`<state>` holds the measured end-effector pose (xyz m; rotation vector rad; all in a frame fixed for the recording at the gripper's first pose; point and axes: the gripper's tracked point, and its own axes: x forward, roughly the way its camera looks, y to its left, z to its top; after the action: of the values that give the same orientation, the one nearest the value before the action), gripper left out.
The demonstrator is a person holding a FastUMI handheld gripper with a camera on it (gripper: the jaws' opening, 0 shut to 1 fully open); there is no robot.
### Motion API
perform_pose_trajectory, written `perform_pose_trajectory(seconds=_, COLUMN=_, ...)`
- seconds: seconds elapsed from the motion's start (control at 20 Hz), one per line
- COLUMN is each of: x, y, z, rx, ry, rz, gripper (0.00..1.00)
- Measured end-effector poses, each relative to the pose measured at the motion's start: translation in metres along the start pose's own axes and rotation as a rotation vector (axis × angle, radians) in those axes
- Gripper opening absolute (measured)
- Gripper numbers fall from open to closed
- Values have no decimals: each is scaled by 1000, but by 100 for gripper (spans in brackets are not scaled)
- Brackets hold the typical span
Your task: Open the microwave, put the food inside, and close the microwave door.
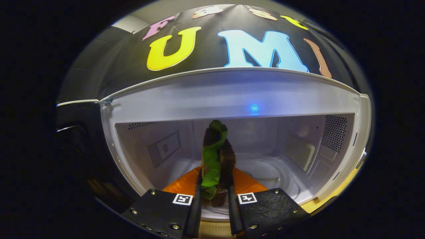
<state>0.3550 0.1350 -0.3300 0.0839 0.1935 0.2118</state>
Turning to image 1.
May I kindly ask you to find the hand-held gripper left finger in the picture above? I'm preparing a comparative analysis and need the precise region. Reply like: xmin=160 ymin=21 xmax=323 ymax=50
xmin=121 ymin=166 xmax=203 ymax=239

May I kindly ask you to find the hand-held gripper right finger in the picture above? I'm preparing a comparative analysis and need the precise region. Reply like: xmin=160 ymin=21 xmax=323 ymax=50
xmin=227 ymin=168 xmax=311 ymax=238

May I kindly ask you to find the brown bread lettuce sandwich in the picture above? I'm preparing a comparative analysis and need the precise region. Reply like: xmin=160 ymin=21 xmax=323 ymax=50
xmin=200 ymin=119 xmax=237 ymax=207

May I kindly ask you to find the white microwave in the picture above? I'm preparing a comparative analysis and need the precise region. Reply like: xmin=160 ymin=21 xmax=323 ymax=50
xmin=56 ymin=67 xmax=372 ymax=221

